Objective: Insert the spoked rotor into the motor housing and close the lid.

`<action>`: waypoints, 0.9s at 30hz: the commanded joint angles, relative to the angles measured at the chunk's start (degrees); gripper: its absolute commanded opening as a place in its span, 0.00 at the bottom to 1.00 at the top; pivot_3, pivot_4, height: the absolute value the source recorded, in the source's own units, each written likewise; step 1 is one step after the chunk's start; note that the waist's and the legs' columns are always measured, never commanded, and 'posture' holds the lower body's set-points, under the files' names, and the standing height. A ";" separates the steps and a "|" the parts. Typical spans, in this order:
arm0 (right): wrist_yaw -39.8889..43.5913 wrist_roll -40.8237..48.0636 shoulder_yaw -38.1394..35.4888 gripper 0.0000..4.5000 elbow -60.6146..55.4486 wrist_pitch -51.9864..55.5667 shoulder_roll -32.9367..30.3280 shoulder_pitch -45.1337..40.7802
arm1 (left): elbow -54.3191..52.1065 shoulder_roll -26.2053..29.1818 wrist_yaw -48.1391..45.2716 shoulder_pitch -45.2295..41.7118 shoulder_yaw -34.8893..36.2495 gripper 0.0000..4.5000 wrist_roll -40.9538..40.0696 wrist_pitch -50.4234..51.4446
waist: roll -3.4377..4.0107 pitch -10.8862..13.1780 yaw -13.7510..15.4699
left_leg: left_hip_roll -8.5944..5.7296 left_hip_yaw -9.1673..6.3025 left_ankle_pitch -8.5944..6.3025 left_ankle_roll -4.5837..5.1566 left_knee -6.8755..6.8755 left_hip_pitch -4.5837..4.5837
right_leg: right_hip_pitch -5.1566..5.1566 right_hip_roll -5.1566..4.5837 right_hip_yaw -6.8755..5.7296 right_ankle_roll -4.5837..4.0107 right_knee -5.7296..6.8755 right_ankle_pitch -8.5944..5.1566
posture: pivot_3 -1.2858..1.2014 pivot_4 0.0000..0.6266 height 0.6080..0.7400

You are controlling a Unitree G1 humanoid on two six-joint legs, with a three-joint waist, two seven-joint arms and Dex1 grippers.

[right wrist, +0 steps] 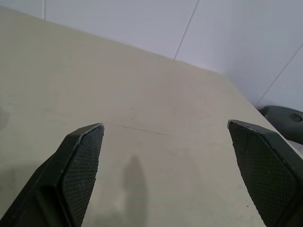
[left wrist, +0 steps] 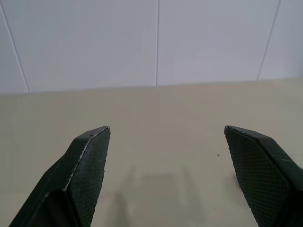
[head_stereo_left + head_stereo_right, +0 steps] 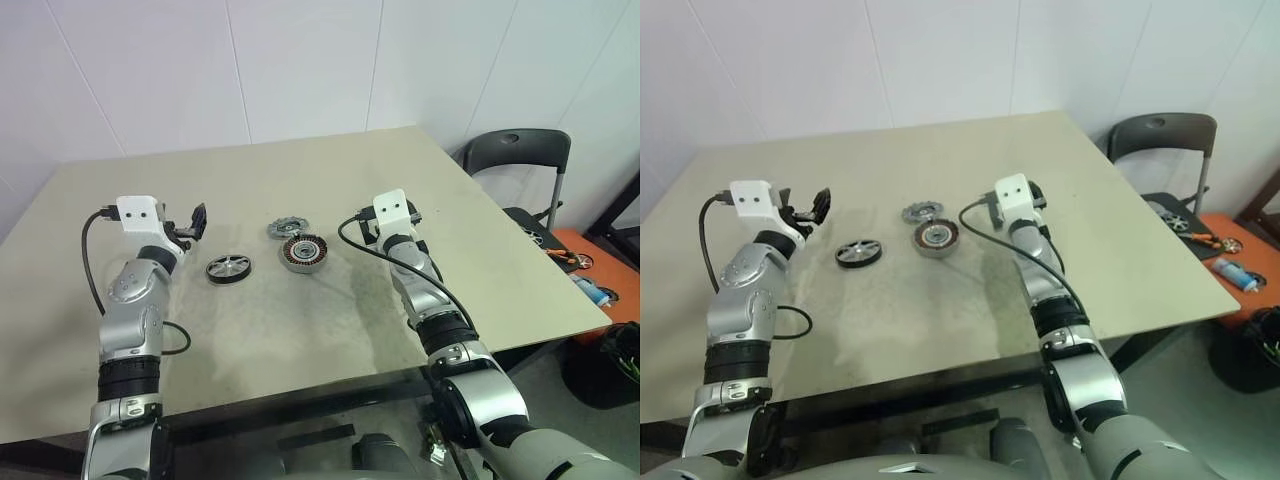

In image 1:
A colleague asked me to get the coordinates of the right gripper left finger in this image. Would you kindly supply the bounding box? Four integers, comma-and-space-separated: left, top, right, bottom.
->
0, 122, 105, 227

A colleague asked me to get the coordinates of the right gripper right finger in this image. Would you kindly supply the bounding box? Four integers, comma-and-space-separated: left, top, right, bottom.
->
227, 119, 303, 227

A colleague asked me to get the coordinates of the dark grey folding chair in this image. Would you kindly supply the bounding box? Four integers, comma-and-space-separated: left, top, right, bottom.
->
259, 105, 303, 142

